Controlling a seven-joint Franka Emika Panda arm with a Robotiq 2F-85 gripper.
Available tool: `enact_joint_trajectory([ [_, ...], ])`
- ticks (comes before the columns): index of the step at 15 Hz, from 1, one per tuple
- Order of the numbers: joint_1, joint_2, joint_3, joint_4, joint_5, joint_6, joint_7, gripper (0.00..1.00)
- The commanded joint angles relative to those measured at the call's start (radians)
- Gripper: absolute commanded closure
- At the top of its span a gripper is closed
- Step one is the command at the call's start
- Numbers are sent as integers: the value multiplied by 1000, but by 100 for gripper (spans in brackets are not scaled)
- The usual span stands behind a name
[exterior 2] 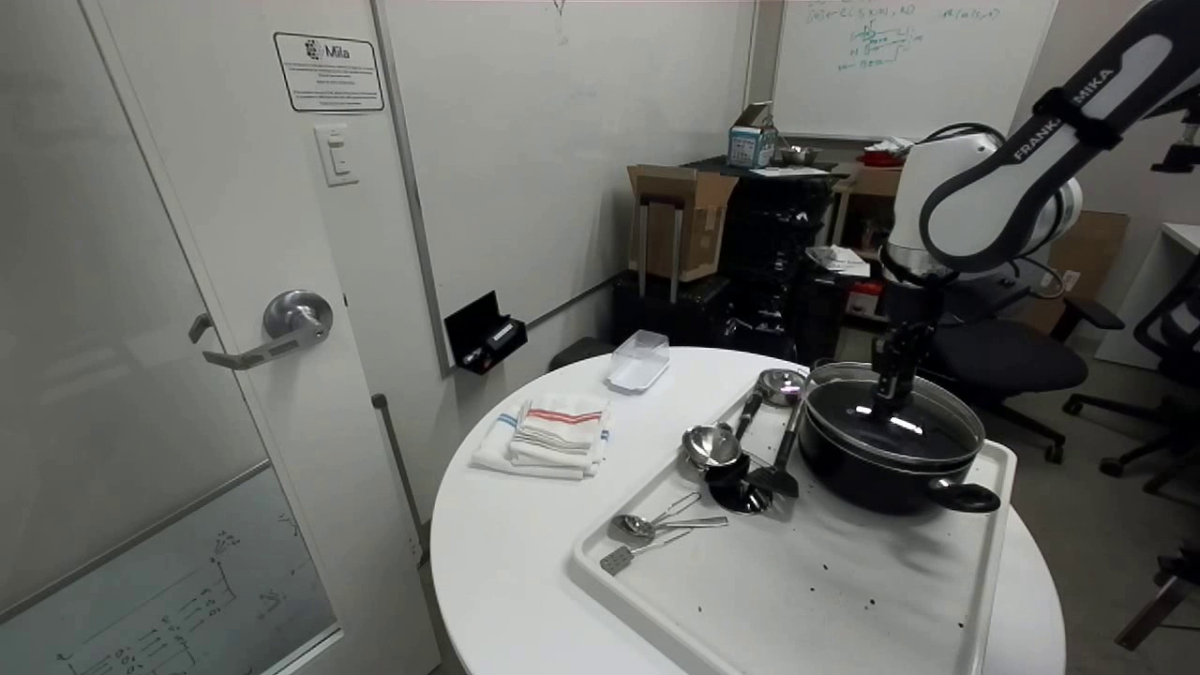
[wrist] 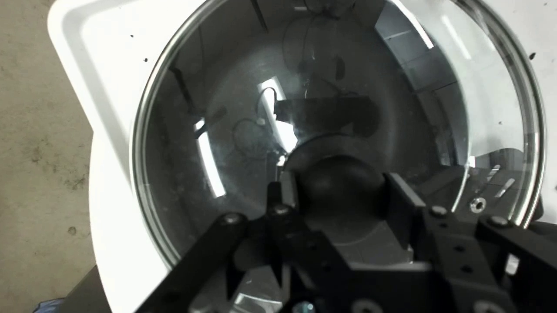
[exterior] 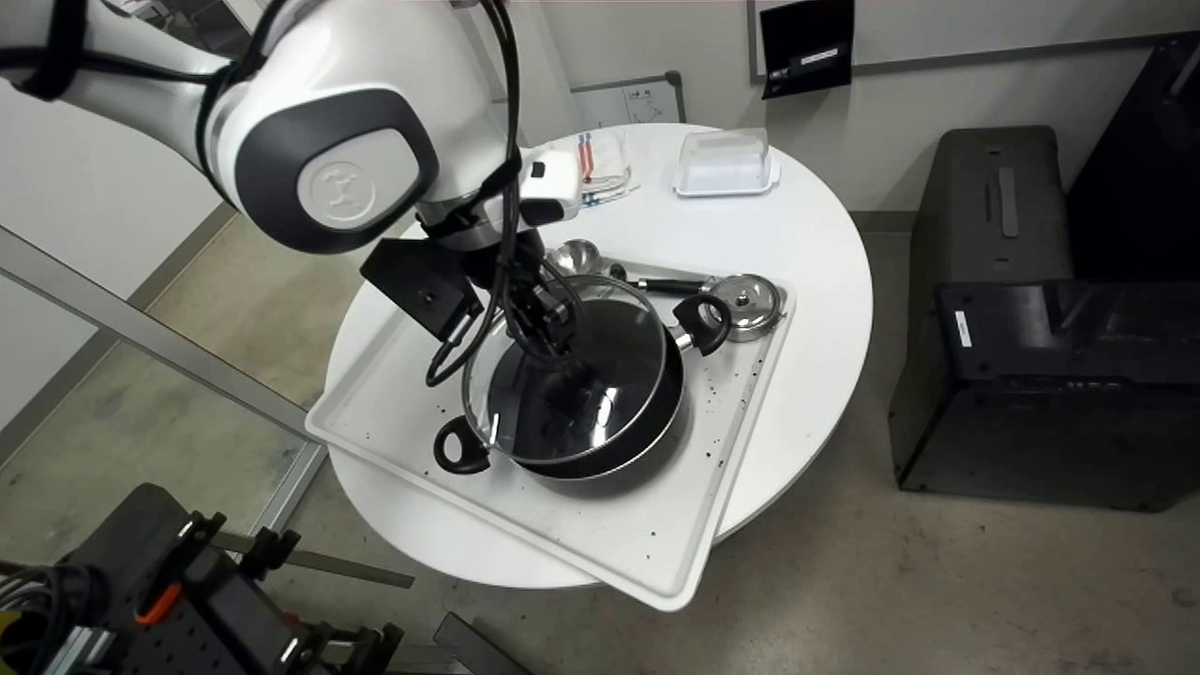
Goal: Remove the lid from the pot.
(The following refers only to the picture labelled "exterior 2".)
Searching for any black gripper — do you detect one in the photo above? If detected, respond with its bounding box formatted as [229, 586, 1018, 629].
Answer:
[868, 280, 949, 412]

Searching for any black cooking pot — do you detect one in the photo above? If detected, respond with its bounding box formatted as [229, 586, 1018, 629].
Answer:
[793, 359, 1009, 521]

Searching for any silver measuring cup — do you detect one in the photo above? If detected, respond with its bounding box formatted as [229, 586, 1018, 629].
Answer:
[749, 365, 813, 412]

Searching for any black equipment cabinet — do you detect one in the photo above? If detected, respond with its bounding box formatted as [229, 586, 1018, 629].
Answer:
[721, 162, 839, 366]

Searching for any black plastic ladle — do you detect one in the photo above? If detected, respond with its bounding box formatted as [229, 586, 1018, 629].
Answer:
[702, 450, 776, 517]

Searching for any silver metal ladle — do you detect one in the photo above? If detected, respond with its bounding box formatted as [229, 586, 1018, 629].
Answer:
[673, 384, 768, 479]

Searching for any white plastic tray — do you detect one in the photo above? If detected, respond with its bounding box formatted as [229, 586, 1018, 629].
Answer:
[564, 426, 1018, 675]

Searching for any flat brown cardboard box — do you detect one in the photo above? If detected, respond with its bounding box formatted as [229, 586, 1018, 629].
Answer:
[1044, 206, 1134, 307]

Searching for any clear plastic container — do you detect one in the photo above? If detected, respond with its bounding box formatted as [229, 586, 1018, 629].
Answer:
[598, 327, 673, 401]

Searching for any open cardboard box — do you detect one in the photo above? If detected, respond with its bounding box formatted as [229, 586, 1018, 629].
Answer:
[623, 162, 743, 290]

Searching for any black mesh office chair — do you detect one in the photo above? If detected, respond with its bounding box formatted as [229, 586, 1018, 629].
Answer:
[1059, 252, 1200, 479]

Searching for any small blue box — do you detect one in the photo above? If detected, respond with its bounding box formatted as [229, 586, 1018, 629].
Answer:
[723, 100, 782, 174]

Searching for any red striped white cloth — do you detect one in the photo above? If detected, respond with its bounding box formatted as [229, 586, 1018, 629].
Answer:
[509, 397, 613, 459]

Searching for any plain white folded cloth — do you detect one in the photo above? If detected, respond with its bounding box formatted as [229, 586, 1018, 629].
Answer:
[469, 410, 604, 482]

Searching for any white door with glass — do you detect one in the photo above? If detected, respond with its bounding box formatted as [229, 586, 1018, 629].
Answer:
[0, 0, 449, 675]

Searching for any wall whiteboard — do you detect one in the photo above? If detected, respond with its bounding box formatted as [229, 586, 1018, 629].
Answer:
[768, 0, 1059, 147]

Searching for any black wall marker holder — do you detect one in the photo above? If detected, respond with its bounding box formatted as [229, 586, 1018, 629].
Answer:
[441, 290, 532, 377]

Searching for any white light switch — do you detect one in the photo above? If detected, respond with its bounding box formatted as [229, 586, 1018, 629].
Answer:
[308, 119, 362, 190]

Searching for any silver door lever handle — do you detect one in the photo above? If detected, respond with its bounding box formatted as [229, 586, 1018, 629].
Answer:
[184, 286, 336, 374]

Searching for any white printed wall sign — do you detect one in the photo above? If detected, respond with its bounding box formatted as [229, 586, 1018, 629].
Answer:
[271, 27, 391, 116]

